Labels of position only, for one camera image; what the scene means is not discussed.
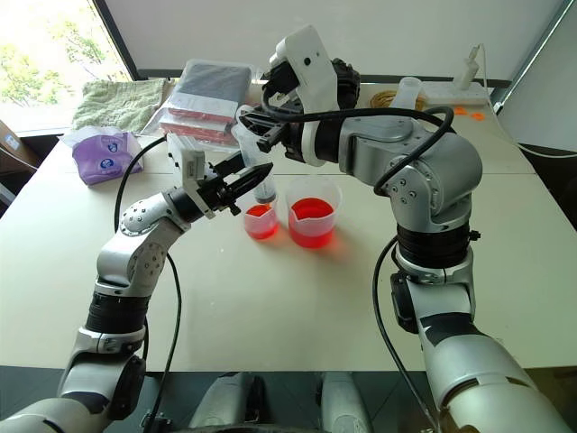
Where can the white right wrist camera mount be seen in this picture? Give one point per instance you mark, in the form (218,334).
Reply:
(311,67)

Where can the brown cardboard box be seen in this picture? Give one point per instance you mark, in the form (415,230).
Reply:
(18,149)

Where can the empty clear plastic cup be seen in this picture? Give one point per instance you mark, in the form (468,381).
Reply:
(408,92)

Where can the pink box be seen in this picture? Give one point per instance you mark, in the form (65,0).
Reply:
(198,118)
(194,133)

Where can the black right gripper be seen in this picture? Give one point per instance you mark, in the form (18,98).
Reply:
(285,85)

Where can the large beaker red liquid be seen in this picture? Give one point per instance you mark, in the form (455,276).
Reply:
(311,225)

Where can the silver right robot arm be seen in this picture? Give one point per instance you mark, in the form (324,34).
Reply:
(451,162)

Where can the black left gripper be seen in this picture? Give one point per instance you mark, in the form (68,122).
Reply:
(218,194)

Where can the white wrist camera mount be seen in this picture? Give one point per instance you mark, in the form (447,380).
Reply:
(311,67)
(189,162)

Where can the white plug adapter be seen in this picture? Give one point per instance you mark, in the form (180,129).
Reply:
(466,67)

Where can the small clear beaker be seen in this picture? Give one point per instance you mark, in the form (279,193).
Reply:
(261,225)

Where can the purple plastic pouch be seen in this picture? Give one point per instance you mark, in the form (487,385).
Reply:
(106,162)

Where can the grey rounded shape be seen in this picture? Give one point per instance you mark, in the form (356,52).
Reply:
(345,406)
(225,401)

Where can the green towel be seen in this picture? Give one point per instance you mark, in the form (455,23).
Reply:
(117,104)

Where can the dark grey packaged item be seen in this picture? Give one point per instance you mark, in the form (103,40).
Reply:
(212,81)

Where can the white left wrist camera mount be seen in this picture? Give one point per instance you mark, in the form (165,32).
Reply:
(189,162)

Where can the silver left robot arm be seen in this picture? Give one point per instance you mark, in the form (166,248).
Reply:
(135,252)

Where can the small orange piece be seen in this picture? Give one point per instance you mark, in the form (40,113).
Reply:
(460,110)
(476,117)

